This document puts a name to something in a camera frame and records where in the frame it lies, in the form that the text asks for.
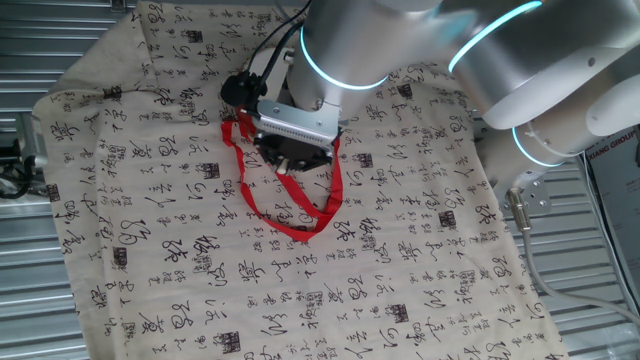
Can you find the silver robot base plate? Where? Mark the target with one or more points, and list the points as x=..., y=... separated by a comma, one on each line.
x=537, y=197

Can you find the small metal bracket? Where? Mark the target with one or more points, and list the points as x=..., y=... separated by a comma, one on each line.
x=118, y=4

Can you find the beige calligraphy print cloth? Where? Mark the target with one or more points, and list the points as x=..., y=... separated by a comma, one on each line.
x=200, y=300

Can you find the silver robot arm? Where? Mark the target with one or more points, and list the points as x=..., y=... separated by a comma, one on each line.
x=450, y=50

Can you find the printed poster sign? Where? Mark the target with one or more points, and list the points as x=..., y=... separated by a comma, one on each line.
x=615, y=170

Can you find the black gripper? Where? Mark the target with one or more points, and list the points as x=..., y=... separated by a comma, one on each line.
x=300, y=152

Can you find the pale grey box device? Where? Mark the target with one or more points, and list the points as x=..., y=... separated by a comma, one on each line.
x=32, y=142

